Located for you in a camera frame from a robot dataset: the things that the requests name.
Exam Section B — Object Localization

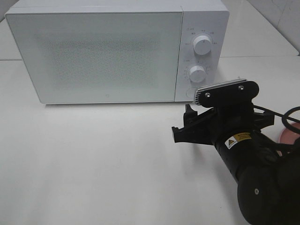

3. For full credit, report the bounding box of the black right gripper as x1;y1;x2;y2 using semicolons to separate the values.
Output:
172;102;274;147

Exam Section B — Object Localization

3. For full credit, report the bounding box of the round white door button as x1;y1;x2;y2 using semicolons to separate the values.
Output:
186;88;197;99

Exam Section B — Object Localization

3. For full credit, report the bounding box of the pink round plate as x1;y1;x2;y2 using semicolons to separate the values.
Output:
278;128;300;144

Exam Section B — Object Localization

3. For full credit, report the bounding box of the white microwave door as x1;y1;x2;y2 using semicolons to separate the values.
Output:
7;12;182;104

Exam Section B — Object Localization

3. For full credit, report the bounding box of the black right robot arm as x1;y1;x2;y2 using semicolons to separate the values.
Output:
173;101;300;225

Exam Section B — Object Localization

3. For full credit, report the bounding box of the lower white timer knob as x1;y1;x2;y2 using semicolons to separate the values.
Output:
189;65;206;83

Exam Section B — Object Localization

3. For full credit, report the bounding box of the upper white power knob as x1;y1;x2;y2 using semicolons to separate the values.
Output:
192;34;212;55

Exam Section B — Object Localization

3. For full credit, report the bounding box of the white microwave oven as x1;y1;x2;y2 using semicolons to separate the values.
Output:
5;0;230;103

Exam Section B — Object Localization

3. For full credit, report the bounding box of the black camera cable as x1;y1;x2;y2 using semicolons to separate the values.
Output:
253;105;300;153

